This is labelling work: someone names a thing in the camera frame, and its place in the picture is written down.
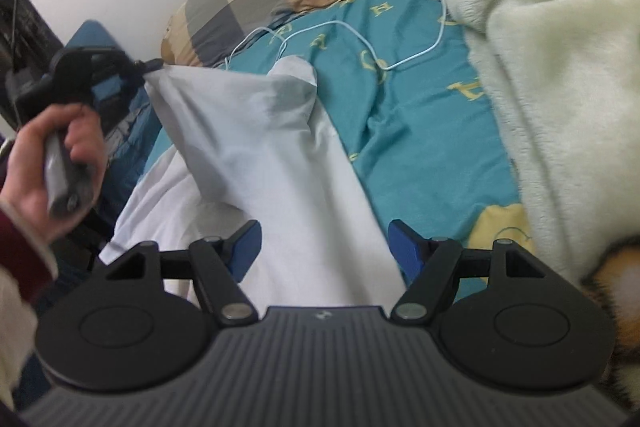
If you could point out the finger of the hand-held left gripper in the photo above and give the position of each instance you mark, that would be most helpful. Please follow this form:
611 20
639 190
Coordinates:
147 66

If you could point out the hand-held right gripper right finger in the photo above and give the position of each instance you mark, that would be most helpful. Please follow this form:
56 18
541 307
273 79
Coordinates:
407 252

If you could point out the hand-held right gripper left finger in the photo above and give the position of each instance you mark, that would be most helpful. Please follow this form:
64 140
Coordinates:
242 247

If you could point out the white pants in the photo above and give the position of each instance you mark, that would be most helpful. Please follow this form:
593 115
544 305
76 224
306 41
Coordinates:
250 167

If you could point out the person's left forearm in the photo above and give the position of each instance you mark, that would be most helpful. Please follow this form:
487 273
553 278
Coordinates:
20 267

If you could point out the person's left hand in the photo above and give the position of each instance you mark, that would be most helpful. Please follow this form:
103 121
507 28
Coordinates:
30 167

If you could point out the blue covered chair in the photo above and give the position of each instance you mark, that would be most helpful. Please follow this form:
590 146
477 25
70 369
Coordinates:
92 34

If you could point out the dark window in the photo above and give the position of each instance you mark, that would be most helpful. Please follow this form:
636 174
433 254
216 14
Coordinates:
20 32

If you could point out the grey cloth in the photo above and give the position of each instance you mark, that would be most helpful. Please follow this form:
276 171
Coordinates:
122 132

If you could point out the teal printed bed sheet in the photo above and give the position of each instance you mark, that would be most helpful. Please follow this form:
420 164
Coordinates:
410 117

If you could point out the green fleece blanket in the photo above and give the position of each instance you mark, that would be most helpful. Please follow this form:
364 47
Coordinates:
550 57

